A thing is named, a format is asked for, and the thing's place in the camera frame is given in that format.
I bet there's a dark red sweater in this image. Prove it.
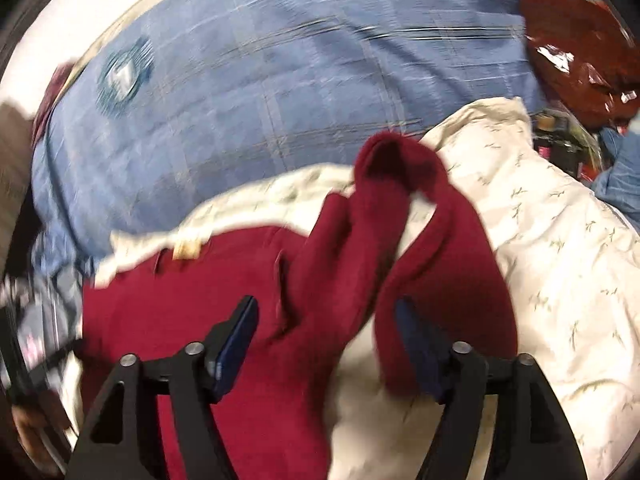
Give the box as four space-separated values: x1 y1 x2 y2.
80 130 518 480

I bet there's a red plastic bag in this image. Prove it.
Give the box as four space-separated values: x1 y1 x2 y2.
515 0 640 128

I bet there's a cream leaf print quilt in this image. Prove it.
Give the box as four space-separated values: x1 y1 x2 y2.
65 97 640 480

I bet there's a grey star print sheet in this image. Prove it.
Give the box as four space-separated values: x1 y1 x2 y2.
20 230 98 341

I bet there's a pile of dark items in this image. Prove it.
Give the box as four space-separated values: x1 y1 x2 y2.
531 107 608 181

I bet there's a striped floral cushion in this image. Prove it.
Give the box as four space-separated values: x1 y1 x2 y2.
0 102 33 271

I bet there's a maroon patterned cloth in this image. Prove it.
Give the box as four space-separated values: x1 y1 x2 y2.
31 62 78 146

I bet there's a light blue cloth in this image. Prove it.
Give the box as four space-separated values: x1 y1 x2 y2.
590 120 640 226

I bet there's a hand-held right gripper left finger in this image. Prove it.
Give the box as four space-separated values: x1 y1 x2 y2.
65 296 260 480

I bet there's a blue plaid duvet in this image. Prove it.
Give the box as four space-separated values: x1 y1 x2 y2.
31 0 546 281

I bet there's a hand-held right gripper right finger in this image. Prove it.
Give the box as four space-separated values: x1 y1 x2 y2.
394 299 589 480

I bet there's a person's left hand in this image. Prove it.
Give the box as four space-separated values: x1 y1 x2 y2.
10 402 71 476

